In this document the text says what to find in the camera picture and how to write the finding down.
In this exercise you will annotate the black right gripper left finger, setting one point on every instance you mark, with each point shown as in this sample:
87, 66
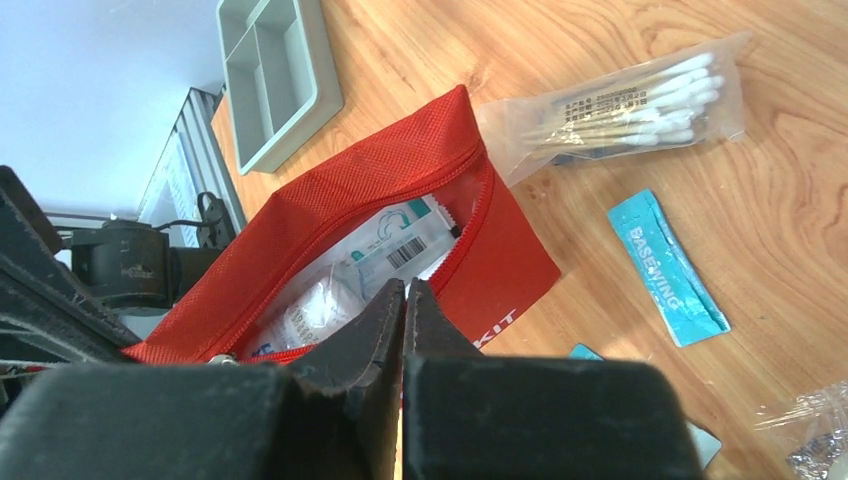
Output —
329, 415

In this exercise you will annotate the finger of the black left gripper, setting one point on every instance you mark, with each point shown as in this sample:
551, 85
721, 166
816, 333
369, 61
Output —
47, 317

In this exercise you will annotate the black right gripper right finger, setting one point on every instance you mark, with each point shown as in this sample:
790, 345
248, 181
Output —
471, 416

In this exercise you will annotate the red first aid pouch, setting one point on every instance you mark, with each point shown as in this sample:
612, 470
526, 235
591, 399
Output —
421, 192

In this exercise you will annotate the white bandage roll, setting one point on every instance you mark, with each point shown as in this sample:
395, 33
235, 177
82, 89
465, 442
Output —
304, 315

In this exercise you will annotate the white packet with barcode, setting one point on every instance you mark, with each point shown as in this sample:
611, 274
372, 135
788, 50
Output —
400, 241

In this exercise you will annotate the blue white sachet middle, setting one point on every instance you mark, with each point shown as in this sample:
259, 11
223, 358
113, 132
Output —
582, 352

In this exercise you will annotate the blue white sachet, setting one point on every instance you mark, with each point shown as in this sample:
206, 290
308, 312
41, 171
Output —
706, 445
582, 352

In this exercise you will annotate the blue white sachet lower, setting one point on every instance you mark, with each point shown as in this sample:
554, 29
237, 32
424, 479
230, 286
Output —
706, 445

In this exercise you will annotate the blue Basewing sachet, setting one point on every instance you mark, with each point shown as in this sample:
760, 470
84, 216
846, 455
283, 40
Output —
689, 312

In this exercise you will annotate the grey plastic tray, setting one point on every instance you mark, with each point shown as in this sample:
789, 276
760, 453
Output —
280, 76

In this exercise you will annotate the adhesive tape pack blue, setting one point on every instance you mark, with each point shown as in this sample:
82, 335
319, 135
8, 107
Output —
810, 432

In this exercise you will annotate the cotton swabs bag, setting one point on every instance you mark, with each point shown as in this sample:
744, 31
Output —
678, 100

